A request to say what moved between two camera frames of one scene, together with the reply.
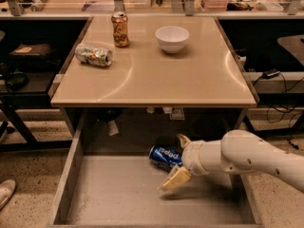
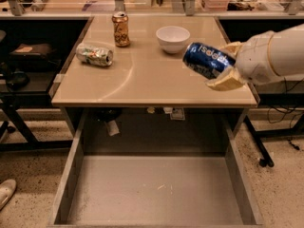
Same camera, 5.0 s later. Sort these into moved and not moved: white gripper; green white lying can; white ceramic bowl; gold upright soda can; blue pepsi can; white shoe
Moved: white gripper; blue pepsi can
Not moved: green white lying can; white shoe; white ceramic bowl; gold upright soda can
